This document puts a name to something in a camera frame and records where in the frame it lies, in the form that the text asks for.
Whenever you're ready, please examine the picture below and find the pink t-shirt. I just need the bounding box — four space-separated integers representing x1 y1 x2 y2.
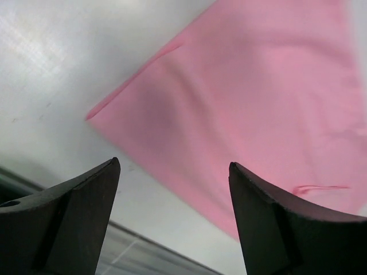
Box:
87 1 366 238

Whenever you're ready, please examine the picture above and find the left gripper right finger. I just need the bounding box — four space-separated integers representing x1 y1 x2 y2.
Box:
229 162 366 275

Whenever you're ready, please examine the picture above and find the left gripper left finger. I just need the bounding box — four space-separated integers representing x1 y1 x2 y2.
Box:
1 158 120 274

